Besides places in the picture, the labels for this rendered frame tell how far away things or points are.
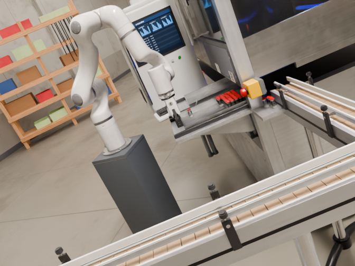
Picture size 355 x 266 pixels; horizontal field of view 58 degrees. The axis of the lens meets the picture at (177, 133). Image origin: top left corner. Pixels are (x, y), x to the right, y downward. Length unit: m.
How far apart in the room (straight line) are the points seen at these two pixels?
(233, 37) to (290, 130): 0.55
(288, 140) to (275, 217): 0.93
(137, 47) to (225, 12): 0.43
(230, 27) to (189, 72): 1.10
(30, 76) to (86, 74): 6.06
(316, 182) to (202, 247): 0.33
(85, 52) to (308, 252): 1.32
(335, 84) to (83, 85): 1.27
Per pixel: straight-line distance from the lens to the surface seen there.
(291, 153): 1.74
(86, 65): 1.74
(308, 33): 1.63
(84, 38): 1.64
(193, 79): 2.55
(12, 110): 7.91
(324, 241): 2.06
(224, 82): 2.21
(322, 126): 1.20
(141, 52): 1.55
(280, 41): 1.58
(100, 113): 1.84
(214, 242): 0.81
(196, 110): 1.86
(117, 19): 1.57
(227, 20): 1.49
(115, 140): 1.87
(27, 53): 7.74
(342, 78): 1.75
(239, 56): 1.52
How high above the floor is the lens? 1.44
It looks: 20 degrees down
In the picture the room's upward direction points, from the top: 24 degrees counter-clockwise
